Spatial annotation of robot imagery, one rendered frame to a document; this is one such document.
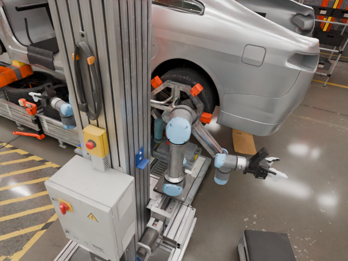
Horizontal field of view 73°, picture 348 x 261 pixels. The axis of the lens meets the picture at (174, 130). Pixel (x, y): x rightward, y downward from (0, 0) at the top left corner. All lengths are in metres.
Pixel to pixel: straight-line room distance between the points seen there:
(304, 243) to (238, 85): 1.60
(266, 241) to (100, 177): 1.45
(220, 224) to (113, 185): 1.58
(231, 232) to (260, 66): 1.53
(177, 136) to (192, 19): 1.24
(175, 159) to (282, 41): 1.23
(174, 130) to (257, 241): 1.30
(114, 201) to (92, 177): 0.17
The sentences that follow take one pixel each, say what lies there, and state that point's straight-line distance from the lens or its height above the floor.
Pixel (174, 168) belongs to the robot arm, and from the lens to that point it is 1.27.
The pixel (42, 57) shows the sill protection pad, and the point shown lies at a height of 0.92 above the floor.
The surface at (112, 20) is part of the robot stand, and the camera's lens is 0.79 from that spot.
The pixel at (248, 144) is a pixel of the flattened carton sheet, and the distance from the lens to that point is 3.44.
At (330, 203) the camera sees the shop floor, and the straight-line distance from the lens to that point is 3.19.
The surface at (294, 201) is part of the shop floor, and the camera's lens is 2.99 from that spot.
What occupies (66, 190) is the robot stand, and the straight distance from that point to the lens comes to 1.14.
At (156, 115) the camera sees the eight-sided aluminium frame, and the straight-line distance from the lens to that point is 2.43.
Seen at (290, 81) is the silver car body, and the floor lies 1.33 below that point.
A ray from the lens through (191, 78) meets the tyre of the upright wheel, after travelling 2.18.
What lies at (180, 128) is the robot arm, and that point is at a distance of 1.07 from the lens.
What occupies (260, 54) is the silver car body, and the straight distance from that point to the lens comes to 2.02.
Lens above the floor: 2.08
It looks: 38 degrees down
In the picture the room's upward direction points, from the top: 5 degrees clockwise
